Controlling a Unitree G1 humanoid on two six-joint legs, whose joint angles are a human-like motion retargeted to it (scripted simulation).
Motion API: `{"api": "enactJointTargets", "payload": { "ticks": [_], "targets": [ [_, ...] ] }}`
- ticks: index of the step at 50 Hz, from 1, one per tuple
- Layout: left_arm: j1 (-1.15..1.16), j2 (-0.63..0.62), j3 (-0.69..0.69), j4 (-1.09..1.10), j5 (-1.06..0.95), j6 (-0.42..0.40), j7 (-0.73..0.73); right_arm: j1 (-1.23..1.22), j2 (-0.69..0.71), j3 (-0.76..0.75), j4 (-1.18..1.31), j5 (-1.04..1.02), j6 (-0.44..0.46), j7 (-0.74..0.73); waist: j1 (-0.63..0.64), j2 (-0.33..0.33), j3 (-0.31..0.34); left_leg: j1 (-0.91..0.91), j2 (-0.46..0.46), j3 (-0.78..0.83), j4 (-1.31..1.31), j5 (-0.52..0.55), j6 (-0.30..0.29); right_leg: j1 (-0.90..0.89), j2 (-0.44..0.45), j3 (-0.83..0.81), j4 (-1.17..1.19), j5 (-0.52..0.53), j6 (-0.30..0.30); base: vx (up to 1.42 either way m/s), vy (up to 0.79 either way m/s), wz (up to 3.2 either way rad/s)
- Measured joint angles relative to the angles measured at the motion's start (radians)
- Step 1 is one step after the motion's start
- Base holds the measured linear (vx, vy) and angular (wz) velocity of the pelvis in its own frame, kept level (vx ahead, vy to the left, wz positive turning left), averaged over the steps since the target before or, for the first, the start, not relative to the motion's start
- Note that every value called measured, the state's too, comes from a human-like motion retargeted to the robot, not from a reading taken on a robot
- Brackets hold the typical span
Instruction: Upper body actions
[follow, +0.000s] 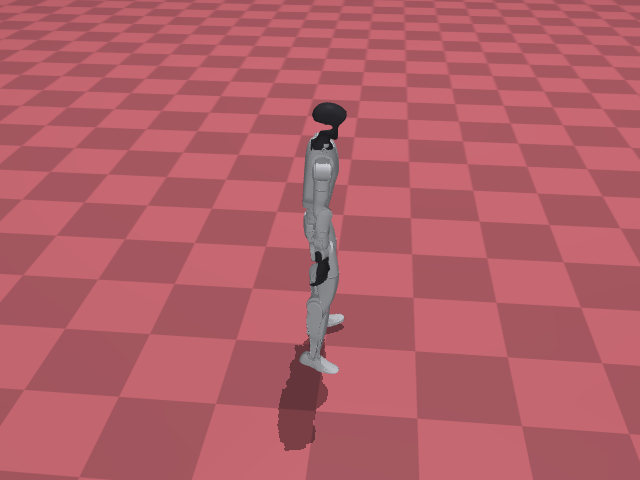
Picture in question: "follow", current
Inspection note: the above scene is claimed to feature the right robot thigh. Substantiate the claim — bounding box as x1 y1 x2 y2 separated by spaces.
306 234 339 314

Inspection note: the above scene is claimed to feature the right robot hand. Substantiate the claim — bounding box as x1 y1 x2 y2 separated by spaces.
310 251 330 287

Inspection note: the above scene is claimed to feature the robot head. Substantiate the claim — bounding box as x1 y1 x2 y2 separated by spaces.
311 102 347 150

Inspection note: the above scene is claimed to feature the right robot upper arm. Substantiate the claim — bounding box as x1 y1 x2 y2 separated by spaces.
312 158 332 220

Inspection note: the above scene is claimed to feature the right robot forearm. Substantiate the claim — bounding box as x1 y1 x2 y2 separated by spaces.
313 209 332 260

